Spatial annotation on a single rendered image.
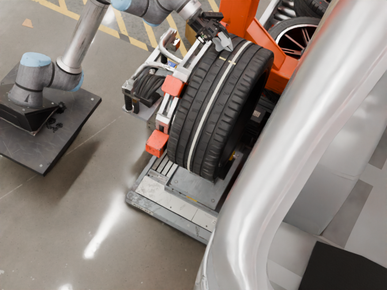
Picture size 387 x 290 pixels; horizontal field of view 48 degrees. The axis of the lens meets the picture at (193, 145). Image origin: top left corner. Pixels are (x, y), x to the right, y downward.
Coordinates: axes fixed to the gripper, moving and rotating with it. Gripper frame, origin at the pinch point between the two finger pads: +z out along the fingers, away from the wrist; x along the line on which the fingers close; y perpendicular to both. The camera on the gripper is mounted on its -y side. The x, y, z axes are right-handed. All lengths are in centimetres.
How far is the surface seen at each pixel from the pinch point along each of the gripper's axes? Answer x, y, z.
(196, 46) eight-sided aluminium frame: -12.9, 0.0, -9.7
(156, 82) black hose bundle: -26.5, 18.7, -11.2
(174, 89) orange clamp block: -13.3, 26.2, -5.3
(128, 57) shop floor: -138, -77, -30
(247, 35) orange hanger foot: -26, -49, 8
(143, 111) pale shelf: -84, -9, -2
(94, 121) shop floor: -142, -18, -16
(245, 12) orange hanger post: -14.5, -44.5, -2.1
